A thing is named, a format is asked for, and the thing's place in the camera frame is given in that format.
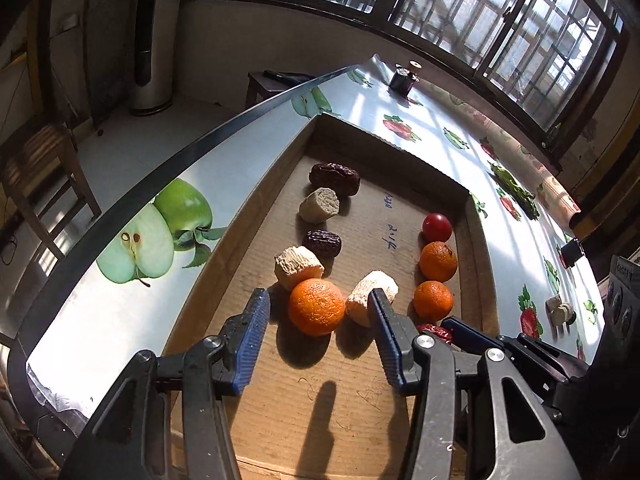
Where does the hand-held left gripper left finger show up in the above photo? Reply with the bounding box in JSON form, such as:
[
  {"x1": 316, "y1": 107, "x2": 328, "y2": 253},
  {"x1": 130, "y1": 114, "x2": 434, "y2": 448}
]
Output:
[{"x1": 60, "y1": 287, "x2": 272, "y2": 480}]

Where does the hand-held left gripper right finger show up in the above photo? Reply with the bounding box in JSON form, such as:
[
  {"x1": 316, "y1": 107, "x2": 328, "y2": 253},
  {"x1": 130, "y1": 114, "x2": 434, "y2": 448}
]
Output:
[{"x1": 366, "y1": 288, "x2": 583, "y2": 480}]

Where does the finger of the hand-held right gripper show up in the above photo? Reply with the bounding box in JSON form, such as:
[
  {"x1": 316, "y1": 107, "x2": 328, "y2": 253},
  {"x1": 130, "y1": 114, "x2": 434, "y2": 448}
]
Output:
[{"x1": 441, "y1": 316, "x2": 568, "y2": 393}]

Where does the small dark red date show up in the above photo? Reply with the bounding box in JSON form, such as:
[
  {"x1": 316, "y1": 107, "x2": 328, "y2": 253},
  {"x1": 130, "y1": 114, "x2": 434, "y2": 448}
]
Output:
[
  {"x1": 416, "y1": 323, "x2": 453, "y2": 345},
  {"x1": 302, "y1": 230, "x2": 342, "y2": 257}
]

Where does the small orange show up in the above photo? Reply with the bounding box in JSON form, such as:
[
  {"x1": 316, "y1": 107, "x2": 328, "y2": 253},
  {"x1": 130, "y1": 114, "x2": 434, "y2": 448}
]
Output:
[
  {"x1": 419, "y1": 241, "x2": 459, "y2": 282},
  {"x1": 413, "y1": 280, "x2": 455, "y2": 321}
]

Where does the large orange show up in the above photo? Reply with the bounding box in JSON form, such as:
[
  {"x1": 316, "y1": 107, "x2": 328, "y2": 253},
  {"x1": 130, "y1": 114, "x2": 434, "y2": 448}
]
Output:
[{"x1": 288, "y1": 278, "x2": 347, "y2": 337}]

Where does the cardboard box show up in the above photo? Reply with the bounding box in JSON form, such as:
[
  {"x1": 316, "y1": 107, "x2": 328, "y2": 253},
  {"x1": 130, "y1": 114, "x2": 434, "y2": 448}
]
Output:
[{"x1": 165, "y1": 112, "x2": 501, "y2": 480}]

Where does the dark red plum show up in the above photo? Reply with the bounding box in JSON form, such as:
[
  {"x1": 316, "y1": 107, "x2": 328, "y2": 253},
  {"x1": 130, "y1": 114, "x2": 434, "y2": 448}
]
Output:
[{"x1": 422, "y1": 213, "x2": 454, "y2": 243}]

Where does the round brownish sugarcane piece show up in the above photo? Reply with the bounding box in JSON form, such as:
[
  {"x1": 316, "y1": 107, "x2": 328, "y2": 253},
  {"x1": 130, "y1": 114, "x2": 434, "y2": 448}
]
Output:
[{"x1": 299, "y1": 187, "x2": 342, "y2": 224}]

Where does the large wrinkled red date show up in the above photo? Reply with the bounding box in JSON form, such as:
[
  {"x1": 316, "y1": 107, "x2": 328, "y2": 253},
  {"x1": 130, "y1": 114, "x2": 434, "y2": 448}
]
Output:
[{"x1": 308, "y1": 161, "x2": 361, "y2": 196}]

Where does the black clip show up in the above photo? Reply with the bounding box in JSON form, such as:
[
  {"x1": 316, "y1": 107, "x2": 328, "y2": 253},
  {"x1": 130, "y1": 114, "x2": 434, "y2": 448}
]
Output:
[
  {"x1": 560, "y1": 239, "x2": 585, "y2": 268},
  {"x1": 390, "y1": 64, "x2": 421, "y2": 95}
]

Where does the green leafy vegetable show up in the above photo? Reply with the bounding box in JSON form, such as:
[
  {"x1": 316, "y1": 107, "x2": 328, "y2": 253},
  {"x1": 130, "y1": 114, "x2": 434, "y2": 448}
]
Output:
[{"x1": 487, "y1": 160, "x2": 541, "y2": 221}]

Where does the dark wooden stool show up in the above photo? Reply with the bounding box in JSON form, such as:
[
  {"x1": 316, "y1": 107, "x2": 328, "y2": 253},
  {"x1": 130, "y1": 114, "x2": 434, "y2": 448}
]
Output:
[{"x1": 246, "y1": 70, "x2": 317, "y2": 111}]

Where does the wooden chair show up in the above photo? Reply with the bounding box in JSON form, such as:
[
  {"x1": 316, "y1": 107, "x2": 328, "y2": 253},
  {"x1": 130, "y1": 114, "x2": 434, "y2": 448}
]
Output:
[{"x1": 0, "y1": 124, "x2": 102, "y2": 261}]

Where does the grey tower fan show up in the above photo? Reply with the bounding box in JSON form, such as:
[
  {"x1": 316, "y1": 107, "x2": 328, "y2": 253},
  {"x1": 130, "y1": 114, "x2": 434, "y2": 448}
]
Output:
[{"x1": 131, "y1": 0, "x2": 174, "y2": 117}]

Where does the barred window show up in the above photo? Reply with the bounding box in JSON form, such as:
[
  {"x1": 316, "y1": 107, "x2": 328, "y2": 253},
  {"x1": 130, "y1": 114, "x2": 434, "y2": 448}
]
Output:
[{"x1": 200, "y1": 0, "x2": 632, "y2": 161}]

